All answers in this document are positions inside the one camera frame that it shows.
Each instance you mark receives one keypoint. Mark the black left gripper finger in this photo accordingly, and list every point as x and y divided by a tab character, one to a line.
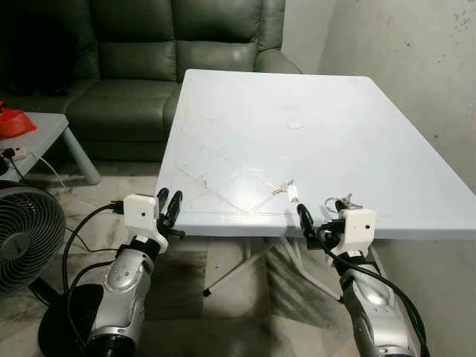
175	205
162	202

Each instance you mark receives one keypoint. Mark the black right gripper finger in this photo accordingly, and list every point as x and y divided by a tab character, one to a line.
331	210
306	220

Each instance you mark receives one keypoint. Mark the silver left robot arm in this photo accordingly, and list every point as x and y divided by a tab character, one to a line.
126	282

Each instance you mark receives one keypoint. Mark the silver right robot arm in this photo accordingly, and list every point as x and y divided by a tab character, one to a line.
375	297

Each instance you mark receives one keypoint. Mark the keys with white tag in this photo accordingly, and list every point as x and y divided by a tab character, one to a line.
291	193

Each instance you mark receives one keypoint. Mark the white plastic folding table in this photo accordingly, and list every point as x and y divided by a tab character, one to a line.
312	149

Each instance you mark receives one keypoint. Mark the small grey side table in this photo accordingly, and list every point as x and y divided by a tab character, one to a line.
41	134

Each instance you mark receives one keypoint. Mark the black floor fan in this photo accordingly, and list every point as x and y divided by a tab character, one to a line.
22	238

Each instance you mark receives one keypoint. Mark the green leather sofa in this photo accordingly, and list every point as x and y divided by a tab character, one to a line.
134	59

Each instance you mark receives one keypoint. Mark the white power strip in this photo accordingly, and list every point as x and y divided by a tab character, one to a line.
16	153

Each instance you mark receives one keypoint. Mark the red plastic bag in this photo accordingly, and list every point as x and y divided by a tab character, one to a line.
13	123

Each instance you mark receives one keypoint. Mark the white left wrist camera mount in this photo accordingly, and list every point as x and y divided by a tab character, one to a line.
139	214

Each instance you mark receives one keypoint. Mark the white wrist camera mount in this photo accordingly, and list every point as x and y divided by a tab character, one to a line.
358	225
139	214

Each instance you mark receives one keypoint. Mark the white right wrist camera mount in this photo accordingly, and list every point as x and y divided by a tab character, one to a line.
358	225

